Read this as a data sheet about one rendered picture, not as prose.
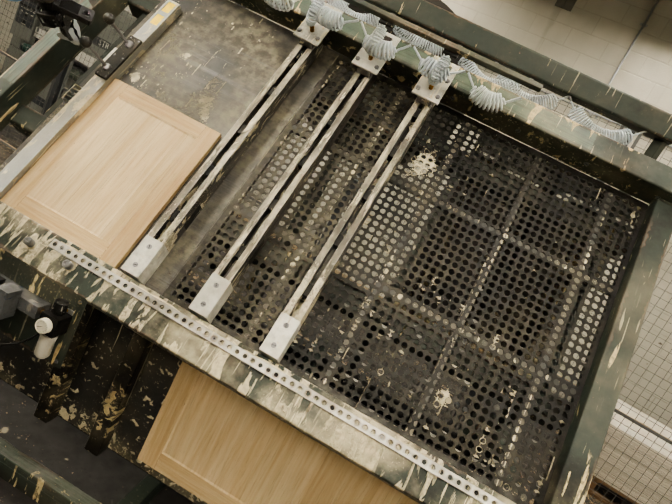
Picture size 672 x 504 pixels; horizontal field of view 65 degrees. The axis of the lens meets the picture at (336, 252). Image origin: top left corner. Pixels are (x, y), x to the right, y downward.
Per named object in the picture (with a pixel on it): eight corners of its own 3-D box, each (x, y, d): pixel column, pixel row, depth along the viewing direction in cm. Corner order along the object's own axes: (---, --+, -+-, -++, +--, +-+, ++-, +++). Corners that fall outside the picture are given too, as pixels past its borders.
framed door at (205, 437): (140, 455, 183) (137, 458, 181) (202, 322, 172) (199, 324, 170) (366, 599, 171) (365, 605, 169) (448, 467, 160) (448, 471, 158)
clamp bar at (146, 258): (122, 273, 158) (93, 241, 136) (318, 22, 200) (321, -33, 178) (149, 289, 156) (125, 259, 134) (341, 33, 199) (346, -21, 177)
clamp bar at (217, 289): (187, 311, 155) (168, 285, 132) (372, 48, 197) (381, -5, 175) (215, 327, 153) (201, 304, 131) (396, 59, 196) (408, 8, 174)
